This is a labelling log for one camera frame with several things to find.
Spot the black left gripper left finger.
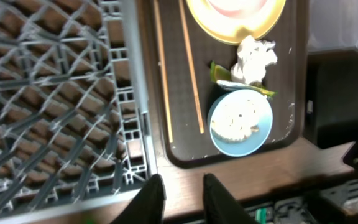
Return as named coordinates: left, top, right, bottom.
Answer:
left=111, top=174, right=166, bottom=224

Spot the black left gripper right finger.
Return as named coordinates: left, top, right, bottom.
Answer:
left=203, top=174, right=257, bottom=224

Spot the wooden chopstick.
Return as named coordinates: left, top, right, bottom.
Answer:
left=153, top=0, right=173, bottom=143
left=178, top=0, right=204, bottom=134

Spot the grey dishwasher rack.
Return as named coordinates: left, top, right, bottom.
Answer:
left=0, top=0, right=157, bottom=223

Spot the black waste bin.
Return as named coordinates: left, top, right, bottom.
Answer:
left=303, top=50, right=358, bottom=149

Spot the dark brown serving tray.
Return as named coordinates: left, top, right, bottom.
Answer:
left=138, top=1, right=308, bottom=169

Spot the blue bowl with food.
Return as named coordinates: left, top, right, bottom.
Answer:
left=208, top=90, right=273, bottom=157

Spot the green snack wrapper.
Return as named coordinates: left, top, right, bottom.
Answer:
left=210, top=62, right=277, bottom=98

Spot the crumpled white napkin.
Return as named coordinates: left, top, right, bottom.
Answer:
left=231, top=35, right=278, bottom=85

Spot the yellow plate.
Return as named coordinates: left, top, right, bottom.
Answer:
left=186, top=0, right=286, bottom=45

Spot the clear plastic bin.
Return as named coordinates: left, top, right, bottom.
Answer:
left=308, top=0, right=358, bottom=53

